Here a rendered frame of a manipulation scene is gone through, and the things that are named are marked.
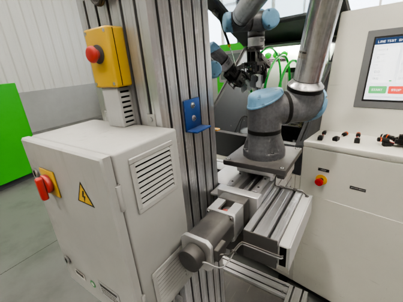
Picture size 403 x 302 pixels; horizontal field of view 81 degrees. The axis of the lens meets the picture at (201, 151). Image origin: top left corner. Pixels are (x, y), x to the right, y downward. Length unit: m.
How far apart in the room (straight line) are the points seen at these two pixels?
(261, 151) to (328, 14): 0.43
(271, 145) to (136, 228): 0.52
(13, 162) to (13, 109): 0.70
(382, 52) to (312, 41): 0.64
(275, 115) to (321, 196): 0.62
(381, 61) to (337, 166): 0.52
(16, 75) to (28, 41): 0.89
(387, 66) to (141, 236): 1.25
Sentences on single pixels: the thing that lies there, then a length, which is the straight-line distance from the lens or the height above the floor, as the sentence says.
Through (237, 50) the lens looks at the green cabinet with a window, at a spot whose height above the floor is 1.51.
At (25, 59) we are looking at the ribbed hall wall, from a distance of 7.52.
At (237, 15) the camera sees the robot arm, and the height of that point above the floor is 1.52.
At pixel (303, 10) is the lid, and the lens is 1.60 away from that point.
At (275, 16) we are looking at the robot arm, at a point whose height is 1.52.
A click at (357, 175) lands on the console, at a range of 1.23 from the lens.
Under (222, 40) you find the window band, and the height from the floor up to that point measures 1.79.
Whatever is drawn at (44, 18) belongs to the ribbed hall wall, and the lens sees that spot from 7.95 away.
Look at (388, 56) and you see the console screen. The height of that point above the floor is 1.33.
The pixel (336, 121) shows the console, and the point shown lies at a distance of 1.42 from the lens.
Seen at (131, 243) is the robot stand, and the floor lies 1.03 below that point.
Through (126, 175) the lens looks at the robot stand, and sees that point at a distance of 0.48.
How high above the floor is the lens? 1.38
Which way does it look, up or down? 21 degrees down
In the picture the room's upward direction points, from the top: 5 degrees counter-clockwise
